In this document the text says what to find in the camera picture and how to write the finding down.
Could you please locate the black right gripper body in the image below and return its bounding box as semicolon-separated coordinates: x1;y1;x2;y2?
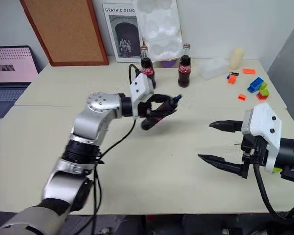
240;134;270;179

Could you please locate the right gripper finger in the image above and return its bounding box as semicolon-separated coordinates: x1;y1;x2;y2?
197;153;244;176
208;119;244;134

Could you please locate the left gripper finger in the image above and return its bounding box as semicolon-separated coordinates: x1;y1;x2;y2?
153;94;176;105
150;107;178;119

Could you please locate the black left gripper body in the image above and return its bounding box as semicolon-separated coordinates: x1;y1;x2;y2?
137;94;160;118

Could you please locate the black red electric screwdriver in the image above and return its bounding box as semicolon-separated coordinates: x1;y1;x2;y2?
140;94;184;132

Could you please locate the glass cola bottle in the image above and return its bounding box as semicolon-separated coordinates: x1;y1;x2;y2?
177;43;192;88
139;45;157;89

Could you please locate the purple object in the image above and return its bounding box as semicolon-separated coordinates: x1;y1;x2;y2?
159;60;177;69

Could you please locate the red building block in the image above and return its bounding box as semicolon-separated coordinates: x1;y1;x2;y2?
256;89;270;101

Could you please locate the blue building block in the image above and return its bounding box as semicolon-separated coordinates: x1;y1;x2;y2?
247;77;265;94

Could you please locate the clear plastic box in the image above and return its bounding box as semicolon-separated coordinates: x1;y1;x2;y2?
197;57;230;81

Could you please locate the white foam moulded tray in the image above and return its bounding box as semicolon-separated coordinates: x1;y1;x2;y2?
132;0;183;62

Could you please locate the graphic design book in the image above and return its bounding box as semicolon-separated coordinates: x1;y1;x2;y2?
102;2;144;63

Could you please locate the open laptop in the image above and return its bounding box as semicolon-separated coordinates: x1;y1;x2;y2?
0;45;40;119

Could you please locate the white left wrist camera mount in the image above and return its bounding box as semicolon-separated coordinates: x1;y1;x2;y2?
129;72;155;120

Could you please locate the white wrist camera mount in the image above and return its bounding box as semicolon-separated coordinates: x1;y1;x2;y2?
129;72;155;120
241;102;283;174

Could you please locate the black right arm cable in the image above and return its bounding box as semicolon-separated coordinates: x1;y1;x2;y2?
253;163;294;220

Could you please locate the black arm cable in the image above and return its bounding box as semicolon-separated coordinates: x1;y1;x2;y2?
253;163;294;220
75;63;141;235

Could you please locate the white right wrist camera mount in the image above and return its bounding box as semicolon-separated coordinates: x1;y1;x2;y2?
241;102;283;174

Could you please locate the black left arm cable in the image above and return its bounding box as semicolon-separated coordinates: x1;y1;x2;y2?
75;63;141;235

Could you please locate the cork board red frame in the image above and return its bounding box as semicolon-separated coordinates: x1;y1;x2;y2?
19;0;110;67

